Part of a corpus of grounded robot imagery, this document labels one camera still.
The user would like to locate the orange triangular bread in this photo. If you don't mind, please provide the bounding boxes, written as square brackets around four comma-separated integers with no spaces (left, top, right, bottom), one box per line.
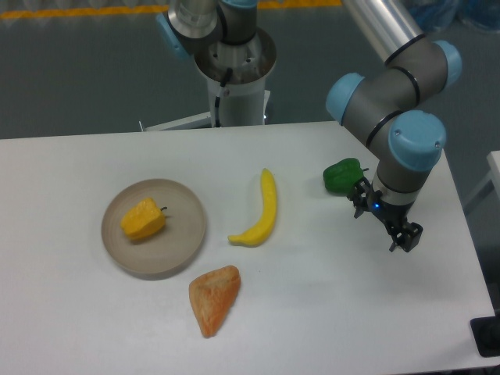
[188,265,241,338]

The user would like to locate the green bell pepper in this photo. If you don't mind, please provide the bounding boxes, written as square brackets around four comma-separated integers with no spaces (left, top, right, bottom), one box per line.
[323,158,364,196]

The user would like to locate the black clamp at table edge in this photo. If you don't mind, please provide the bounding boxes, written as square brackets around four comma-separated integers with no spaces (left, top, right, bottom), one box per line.
[470,316,499,358]

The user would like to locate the black cable on pedestal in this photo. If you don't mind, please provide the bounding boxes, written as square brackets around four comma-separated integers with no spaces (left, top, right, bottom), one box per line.
[212,67,234,128]

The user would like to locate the beige round plate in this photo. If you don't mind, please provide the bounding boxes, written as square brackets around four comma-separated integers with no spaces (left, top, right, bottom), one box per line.
[101,179,206,280]

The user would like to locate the yellow banana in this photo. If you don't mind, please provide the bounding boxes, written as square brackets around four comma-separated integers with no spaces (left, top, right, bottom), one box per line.
[227,169,278,247]

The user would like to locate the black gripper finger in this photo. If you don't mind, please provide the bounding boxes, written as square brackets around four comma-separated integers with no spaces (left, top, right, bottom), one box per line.
[347,177,371,219]
[388,222,423,252]

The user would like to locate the yellow bell pepper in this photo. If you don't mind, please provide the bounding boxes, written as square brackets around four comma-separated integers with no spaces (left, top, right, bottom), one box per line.
[120,198,168,241]

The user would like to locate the white furniture at right edge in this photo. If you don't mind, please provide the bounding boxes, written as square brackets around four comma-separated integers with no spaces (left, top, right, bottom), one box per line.
[462,150,500,216]

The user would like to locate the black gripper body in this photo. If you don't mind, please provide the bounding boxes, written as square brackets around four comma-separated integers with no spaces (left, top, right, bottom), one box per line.
[366,189,416,231]

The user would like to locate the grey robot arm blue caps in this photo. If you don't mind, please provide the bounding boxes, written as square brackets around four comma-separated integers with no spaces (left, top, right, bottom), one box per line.
[156,1,462,251]

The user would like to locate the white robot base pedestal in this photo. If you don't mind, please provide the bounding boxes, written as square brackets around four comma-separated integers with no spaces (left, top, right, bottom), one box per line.
[141,28,277,132]

